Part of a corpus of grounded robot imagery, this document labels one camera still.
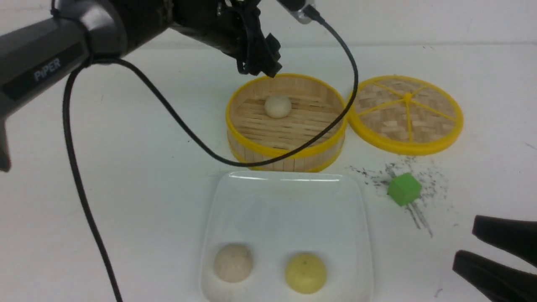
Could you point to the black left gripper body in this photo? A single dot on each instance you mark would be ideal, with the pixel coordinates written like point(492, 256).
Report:
point(218, 23)

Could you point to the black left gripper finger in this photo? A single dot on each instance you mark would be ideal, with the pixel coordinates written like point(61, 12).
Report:
point(270, 62)
point(251, 57)

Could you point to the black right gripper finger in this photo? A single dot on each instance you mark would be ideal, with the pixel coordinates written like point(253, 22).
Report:
point(499, 283)
point(516, 237)

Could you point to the white steamed bun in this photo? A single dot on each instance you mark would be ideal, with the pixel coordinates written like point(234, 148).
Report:
point(277, 106)
point(233, 263)

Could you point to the yellow steamed bun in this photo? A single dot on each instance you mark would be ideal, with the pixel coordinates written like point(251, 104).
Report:
point(305, 273)

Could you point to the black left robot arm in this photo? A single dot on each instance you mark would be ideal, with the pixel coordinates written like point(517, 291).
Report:
point(34, 58)

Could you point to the white square plate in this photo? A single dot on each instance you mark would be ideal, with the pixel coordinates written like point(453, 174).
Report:
point(279, 214)

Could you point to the yellow-rimmed bamboo steamer basket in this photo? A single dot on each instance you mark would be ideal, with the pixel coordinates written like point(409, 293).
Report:
point(253, 136)

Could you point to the green cube block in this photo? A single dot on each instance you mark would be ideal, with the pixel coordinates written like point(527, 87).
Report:
point(404, 189)

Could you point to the yellow-rimmed bamboo steamer lid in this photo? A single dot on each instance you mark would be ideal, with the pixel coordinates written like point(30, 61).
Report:
point(406, 116)

